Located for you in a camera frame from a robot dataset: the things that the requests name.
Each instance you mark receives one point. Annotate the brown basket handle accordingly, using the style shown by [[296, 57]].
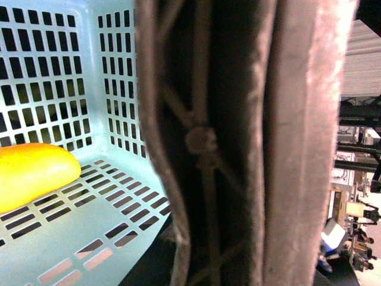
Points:
[[239, 104]]

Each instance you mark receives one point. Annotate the light blue plastic basket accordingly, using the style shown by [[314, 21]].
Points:
[[69, 78]]

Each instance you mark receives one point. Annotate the yellow mango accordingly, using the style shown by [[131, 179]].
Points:
[[29, 171]]

